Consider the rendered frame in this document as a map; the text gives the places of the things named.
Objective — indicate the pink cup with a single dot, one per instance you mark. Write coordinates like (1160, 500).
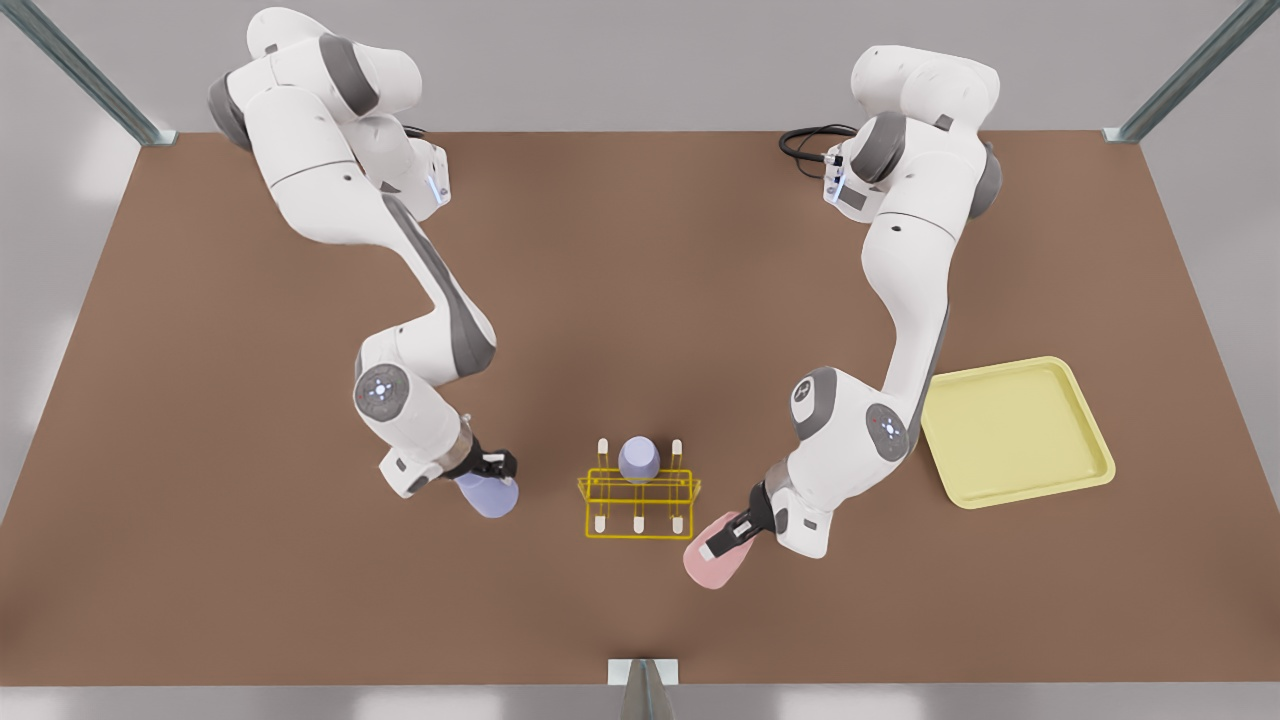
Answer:
(715, 558)

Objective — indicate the lavender cup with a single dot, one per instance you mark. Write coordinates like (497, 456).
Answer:
(489, 494)
(638, 459)

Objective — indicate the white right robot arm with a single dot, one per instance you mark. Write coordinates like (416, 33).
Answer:
(330, 150)

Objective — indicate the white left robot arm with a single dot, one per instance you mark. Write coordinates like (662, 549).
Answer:
(905, 260)

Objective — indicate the yellow square tray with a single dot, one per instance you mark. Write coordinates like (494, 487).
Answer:
(1016, 431)

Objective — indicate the silver frame post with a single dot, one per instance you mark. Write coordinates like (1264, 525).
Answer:
(641, 688)
(85, 72)
(1190, 72)

